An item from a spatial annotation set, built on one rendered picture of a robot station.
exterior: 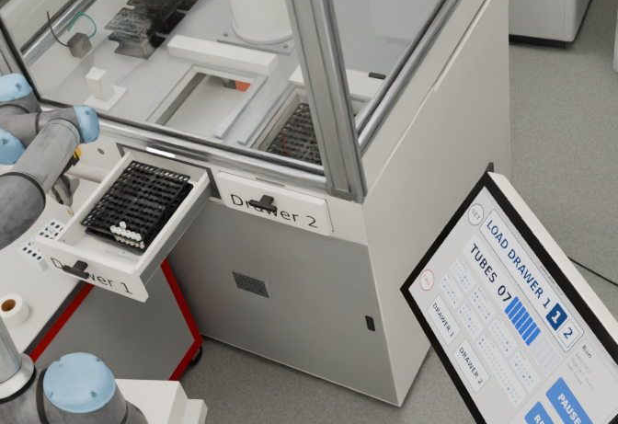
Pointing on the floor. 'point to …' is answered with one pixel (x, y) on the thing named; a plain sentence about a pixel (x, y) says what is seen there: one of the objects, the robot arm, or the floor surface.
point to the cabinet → (344, 256)
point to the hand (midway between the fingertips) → (63, 203)
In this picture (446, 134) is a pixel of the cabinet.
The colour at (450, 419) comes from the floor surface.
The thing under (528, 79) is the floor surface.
